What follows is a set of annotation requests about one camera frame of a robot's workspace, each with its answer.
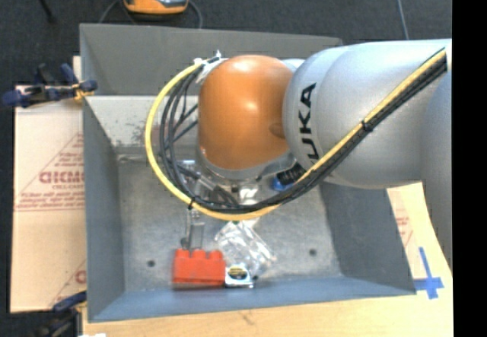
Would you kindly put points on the silver tape measure yellow label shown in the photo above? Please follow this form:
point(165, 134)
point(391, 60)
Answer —
point(238, 277)

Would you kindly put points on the grey metal bin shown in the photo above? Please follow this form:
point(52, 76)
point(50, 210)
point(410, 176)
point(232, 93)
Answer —
point(144, 221)

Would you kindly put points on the red toy building brick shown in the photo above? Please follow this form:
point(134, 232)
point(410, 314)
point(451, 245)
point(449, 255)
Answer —
point(198, 269)

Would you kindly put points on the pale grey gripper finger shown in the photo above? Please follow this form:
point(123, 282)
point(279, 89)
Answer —
point(188, 229)
point(198, 236)

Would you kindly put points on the clear crumpled plastic packet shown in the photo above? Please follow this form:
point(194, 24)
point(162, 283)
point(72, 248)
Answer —
point(247, 246)

